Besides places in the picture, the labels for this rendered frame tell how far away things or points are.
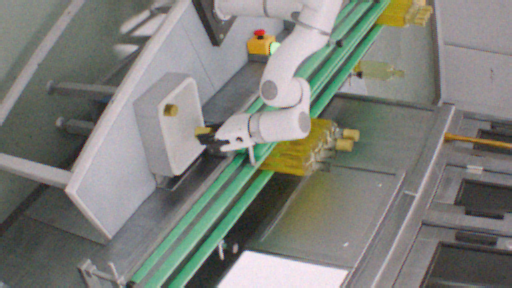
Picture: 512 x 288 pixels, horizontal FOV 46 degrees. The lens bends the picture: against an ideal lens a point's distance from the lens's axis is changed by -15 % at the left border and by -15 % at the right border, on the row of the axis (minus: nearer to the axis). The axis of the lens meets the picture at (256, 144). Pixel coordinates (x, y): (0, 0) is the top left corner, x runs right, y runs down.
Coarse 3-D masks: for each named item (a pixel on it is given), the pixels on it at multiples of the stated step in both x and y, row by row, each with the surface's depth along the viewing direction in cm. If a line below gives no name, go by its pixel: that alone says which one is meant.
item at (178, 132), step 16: (192, 80) 184; (176, 96) 190; (192, 96) 188; (160, 112) 174; (192, 112) 191; (176, 128) 194; (192, 128) 194; (176, 144) 195; (192, 144) 195; (176, 160) 189; (192, 160) 190
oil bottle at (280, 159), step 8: (272, 152) 204; (280, 152) 204; (288, 152) 203; (296, 152) 203; (304, 152) 202; (264, 160) 205; (272, 160) 204; (280, 160) 202; (288, 160) 201; (296, 160) 200; (304, 160) 199; (312, 160) 200; (264, 168) 207; (272, 168) 205; (280, 168) 204; (288, 168) 202; (296, 168) 201; (304, 168) 200; (312, 168) 200; (304, 176) 202
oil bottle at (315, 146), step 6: (306, 138) 207; (276, 144) 208; (282, 144) 207; (288, 144) 206; (294, 144) 205; (300, 144) 205; (306, 144) 204; (312, 144) 204; (318, 144) 204; (306, 150) 203; (312, 150) 203; (318, 150) 203; (318, 156) 203
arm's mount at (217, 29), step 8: (192, 0) 193; (200, 0) 192; (208, 0) 196; (200, 8) 195; (208, 8) 197; (200, 16) 198; (208, 16) 198; (216, 16) 201; (232, 16) 211; (208, 24) 200; (216, 24) 203; (224, 24) 207; (232, 24) 212; (208, 32) 203; (216, 32) 204; (224, 32) 208; (216, 40) 205
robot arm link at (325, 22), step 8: (296, 0) 158; (304, 0) 157; (312, 0) 156; (320, 0) 155; (328, 0) 155; (336, 0) 156; (304, 8) 158; (312, 8) 157; (320, 8) 156; (328, 8) 156; (336, 8) 157; (304, 16) 158; (312, 16) 157; (320, 16) 156; (328, 16) 157; (336, 16) 159; (312, 24) 157; (320, 24) 157; (328, 24) 158; (328, 32) 159
